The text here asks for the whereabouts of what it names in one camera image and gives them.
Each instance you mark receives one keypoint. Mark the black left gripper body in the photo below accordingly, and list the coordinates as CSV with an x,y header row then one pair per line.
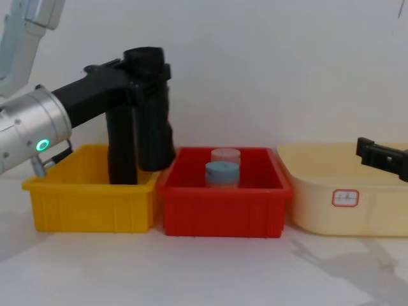
x,y
95,89

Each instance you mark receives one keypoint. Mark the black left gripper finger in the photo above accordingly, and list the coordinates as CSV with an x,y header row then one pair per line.
x,y
156,75

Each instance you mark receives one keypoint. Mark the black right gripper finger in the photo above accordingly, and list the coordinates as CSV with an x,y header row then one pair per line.
x,y
382,157

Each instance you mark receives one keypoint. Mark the black binoculars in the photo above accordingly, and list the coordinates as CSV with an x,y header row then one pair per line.
x,y
154,127

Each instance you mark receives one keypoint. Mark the silver and grey left robot arm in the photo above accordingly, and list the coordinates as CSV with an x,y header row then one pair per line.
x,y
32,118

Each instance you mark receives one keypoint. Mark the cream plastic tub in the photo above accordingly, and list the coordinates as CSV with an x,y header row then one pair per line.
x,y
344,191

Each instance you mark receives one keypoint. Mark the white label with red border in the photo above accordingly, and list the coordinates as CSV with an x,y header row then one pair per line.
x,y
345,198

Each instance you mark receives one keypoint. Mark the clear jar with pink lid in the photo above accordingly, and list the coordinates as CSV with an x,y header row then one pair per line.
x,y
225,155

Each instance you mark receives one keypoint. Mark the yellow plastic bin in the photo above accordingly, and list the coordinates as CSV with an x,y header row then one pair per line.
x,y
79,207

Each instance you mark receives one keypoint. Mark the clear jar with blue lid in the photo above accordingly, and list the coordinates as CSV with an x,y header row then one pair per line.
x,y
222,175

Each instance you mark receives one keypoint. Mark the red plastic bin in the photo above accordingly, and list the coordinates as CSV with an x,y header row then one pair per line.
x,y
223,210

